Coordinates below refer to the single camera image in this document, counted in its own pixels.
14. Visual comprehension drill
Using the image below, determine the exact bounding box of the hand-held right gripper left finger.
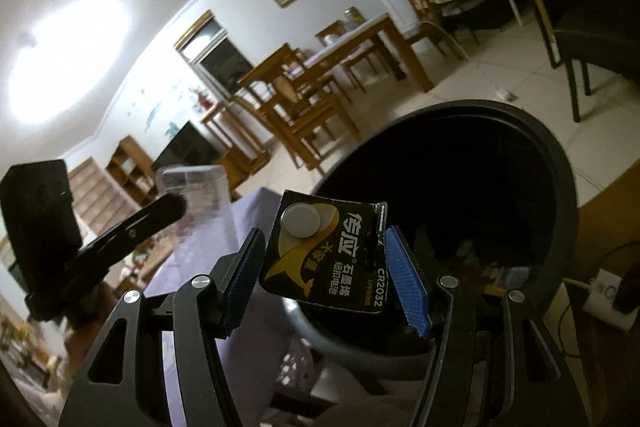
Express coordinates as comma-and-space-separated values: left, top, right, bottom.
59, 227, 267, 427

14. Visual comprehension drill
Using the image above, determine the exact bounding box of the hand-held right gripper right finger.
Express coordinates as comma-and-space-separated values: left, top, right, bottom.
382, 225, 588, 427

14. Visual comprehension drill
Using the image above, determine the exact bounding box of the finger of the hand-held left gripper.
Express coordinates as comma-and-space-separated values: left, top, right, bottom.
70, 192, 188, 273

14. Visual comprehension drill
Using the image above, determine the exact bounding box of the clear plastic cup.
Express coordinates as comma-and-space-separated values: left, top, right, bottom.
156, 164, 240, 268

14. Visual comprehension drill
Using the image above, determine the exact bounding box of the black coin battery card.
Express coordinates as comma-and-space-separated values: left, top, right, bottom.
260, 189, 390, 314

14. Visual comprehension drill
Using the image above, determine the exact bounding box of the black trash bin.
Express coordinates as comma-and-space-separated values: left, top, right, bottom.
282, 101, 578, 373

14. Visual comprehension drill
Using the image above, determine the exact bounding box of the person's left hand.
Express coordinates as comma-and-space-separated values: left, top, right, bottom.
65, 279, 121, 378

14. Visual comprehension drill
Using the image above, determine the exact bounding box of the wooden bookshelf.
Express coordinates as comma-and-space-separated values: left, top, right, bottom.
106, 135, 161, 202

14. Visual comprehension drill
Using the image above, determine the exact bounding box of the striped roller blind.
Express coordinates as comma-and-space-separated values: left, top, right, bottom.
67, 157, 141, 238

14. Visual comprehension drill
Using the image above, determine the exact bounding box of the black television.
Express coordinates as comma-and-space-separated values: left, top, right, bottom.
152, 121, 223, 168

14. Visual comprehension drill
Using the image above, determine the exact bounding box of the tall wooden plant stand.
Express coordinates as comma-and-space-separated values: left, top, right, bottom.
201, 99, 273, 180

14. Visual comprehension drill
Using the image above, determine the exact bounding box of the bright ceiling light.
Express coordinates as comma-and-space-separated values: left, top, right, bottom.
7, 0, 131, 125

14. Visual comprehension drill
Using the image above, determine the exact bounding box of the wood-trimmed window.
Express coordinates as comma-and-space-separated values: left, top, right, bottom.
174, 10, 256, 95

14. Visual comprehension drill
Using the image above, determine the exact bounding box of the wooden dining chair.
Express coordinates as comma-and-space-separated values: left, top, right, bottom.
237, 43, 361, 170
402, 0, 468, 60
315, 21, 351, 48

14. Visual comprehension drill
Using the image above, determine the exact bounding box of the wooden dining table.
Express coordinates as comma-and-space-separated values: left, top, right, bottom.
295, 13, 435, 94

